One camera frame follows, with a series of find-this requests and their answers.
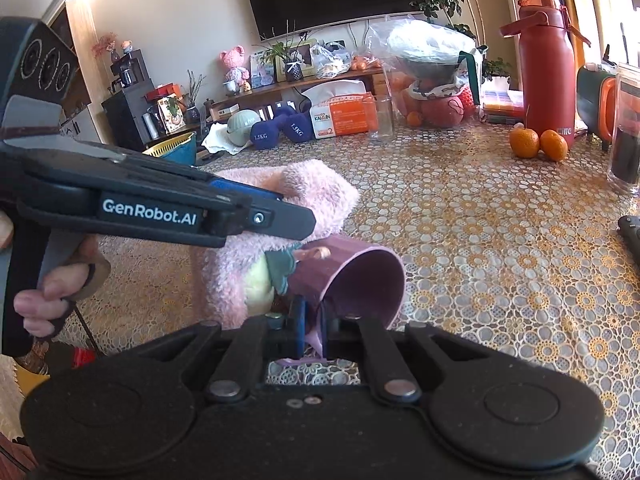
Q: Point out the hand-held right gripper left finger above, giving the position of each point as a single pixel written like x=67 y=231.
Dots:
x=298 y=327

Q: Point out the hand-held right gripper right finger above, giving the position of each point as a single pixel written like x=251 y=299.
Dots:
x=328 y=332

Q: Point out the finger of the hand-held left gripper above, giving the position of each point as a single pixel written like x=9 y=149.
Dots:
x=150 y=205
x=240 y=187

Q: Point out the purple ribbed cup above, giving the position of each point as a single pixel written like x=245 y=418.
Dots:
x=360 y=285

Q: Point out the small green yellow plush toy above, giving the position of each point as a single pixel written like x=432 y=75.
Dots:
x=280 y=265

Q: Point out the pink fluffy towel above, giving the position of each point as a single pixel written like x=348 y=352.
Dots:
x=310 y=185

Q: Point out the person's left hand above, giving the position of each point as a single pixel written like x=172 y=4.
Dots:
x=45 y=300

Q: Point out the white cloth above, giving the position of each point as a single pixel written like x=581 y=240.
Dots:
x=215 y=140

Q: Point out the blue dumbbell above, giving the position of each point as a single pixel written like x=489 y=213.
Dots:
x=295 y=127
x=262 y=136

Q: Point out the teal basin with yellow colander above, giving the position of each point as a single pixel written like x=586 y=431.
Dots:
x=172 y=152

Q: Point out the pale green bowl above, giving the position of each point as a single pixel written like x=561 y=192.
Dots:
x=242 y=127

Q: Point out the black coffee machine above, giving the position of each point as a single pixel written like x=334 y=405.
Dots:
x=127 y=70

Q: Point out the wooden television cabinet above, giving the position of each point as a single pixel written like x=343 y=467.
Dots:
x=280 y=92

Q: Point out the pink bear figure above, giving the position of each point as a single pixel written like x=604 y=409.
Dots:
x=234 y=65

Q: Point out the orange and white box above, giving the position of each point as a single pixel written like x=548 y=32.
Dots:
x=345 y=115

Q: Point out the small potted plant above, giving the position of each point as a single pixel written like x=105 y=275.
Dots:
x=292 y=60

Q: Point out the plastic bag of snacks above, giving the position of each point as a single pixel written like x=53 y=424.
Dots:
x=327 y=60

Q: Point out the clear drinking glass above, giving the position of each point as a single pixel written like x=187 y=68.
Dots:
x=382 y=117

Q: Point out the clear plastic bag with fruit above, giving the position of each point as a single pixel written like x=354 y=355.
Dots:
x=425 y=75

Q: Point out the stack of colourful boxes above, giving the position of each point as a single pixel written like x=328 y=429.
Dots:
x=500 y=105

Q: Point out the orange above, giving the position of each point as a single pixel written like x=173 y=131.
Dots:
x=525 y=142
x=553 y=146

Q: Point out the black remote control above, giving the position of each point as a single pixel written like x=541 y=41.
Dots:
x=631 y=232

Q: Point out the red water bottle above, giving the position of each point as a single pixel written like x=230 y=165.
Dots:
x=545 y=80

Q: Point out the clear tumbler with dark liquid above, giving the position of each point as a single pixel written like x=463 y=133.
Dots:
x=625 y=150

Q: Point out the green picture frame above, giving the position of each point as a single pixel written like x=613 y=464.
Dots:
x=306 y=52

